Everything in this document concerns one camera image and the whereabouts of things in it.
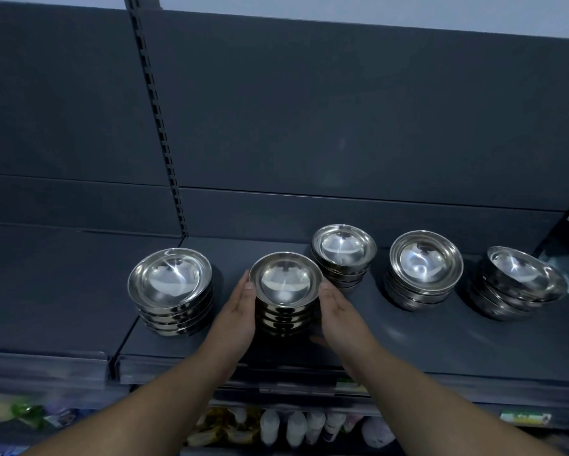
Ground tilted stack of steel bowls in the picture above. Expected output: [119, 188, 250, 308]
[467, 246, 569, 322]

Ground wide stack of steel bowls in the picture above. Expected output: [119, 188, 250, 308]
[127, 248, 215, 338]

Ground person's left forearm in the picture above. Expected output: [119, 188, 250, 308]
[22, 344, 241, 456]

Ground small shelf price label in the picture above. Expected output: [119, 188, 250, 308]
[336, 379, 370, 396]

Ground person's right forearm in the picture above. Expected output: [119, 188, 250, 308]
[353, 344, 567, 456]

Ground person's left hand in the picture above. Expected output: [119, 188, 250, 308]
[203, 270, 258, 372]

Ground yellow snack packets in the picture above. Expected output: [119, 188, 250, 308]
[186, 407, 262, 448]

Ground white plastic bottle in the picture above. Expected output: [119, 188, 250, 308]
[260, 408, 281, 447]
[305, 410, 326, 445]
[323, 412, 346, 443]
[286, 410, 307, 448]

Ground slotted metal shelf upright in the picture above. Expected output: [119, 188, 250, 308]
[123, 0, 190, 238]

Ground dark grey shelf board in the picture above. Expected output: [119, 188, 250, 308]
[0, 222, 186, 361]
[117, 236, 569, 386]

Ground white pink pouch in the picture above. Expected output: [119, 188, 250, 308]
[360, 417, 396, 448]

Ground green yellow packet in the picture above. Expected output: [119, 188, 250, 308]
[0, 396, 45, 432]

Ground person's right hand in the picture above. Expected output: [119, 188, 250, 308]
[310, 282, 379, 377]

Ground green shelf price label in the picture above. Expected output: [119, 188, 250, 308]
[499, 411, 552, 427]

